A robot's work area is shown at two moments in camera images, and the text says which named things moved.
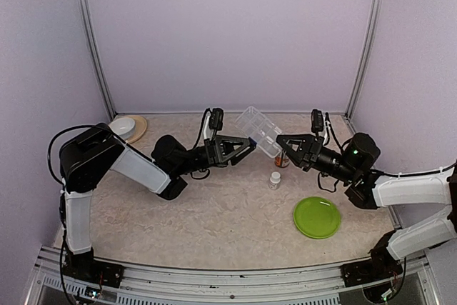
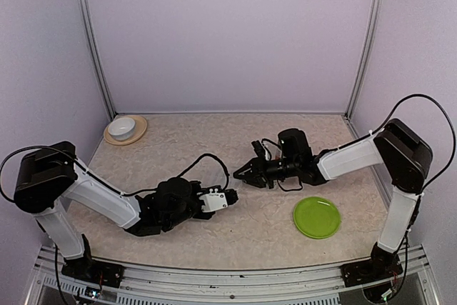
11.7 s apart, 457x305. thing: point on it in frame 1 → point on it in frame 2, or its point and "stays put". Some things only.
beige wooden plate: x=141 y=128 stays put
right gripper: x=310 y=148 → x=255 y=178
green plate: x=317 y=218 stays put
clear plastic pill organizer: x=254 y=123 → x=233 y=183
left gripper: x=216 y=148 → x=198 y=186
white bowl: x=124 y=127 stays put
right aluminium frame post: x=370 y=37 stays put
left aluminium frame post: x=82 y=5 stays put
